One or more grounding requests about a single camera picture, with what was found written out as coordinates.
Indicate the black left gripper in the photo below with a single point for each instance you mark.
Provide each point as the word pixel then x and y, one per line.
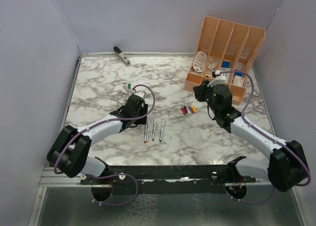
pixel 143 109

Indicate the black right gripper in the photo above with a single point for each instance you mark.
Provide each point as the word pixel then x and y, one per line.
pixel 200 90

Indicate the white marker red end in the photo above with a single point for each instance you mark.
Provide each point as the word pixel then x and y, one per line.
pixel 145 133

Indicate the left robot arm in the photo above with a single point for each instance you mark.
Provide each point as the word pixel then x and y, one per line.
pixel 70 150

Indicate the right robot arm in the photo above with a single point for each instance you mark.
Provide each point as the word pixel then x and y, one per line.
pixel 286 166

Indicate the white marker orange end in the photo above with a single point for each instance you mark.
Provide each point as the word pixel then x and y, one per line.
pixel 148 131

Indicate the white marker purple end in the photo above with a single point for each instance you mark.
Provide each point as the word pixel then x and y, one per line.
pixel 154 129

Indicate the white oval perforated plate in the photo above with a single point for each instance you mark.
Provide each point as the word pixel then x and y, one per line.
pixel 199 62

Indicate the white marker blue end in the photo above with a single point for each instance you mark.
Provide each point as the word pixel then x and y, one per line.
pixel 161 131

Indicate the blue white box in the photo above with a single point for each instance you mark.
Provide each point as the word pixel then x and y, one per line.
pixel 226 64

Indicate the white red card box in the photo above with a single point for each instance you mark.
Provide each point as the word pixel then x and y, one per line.
pixel 238 79

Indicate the peach desk organizer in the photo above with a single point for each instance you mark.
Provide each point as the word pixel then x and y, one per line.
pixel 224 40

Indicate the grey stapler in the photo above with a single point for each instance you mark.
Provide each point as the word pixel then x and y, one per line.
pixel 121 56

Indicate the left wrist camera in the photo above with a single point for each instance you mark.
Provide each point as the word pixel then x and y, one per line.
pixel 141 94

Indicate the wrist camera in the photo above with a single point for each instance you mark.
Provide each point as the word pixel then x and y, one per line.
pixel 219 77
pixel 141 94

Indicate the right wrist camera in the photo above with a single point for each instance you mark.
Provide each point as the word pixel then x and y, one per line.
pixel 219 77

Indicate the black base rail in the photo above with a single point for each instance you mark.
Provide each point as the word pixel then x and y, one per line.
pixel 168 179

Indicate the aluminium extrusion rail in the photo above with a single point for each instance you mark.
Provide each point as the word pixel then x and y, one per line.
pixel 49 179

